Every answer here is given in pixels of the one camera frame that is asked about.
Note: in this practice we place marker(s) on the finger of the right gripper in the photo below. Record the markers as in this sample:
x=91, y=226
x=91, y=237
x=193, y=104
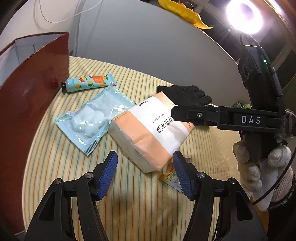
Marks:
x=231, y=118

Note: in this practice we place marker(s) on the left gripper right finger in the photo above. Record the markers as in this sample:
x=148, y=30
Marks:
x=237, y=219

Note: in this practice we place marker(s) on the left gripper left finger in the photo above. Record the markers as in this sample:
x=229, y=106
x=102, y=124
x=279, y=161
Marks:
x=52, y=219

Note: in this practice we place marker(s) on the black knit glove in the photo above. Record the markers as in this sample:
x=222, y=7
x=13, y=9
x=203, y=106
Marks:
x=185, y=95

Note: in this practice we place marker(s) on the orange white snack packet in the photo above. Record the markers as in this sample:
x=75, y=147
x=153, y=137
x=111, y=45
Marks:
x=170, y=178

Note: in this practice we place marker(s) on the light blue cotton ball pack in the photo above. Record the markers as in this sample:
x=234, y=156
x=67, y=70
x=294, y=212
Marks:
x=86, y=126

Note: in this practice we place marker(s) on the peach white tissue pack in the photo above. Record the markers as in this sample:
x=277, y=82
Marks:
x=147, y=134

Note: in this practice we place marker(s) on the white gloved right hand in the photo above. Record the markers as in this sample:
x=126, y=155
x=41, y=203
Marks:
x=257, y=179

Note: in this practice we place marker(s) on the green tissue package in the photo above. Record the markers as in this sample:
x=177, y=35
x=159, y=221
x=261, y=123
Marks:
x=242, y=105

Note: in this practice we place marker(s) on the yellow leaf-shaped fruit tray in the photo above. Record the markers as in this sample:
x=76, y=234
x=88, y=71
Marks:
x=185, y=13

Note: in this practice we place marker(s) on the blue fruit-print cream tube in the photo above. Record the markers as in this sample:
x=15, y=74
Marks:
x=88, y=82

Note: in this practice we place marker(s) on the dark red storage box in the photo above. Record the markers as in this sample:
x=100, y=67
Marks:
x=32, y=70

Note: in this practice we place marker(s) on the bright ring lamp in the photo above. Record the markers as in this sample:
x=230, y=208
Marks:
x=244, y=16

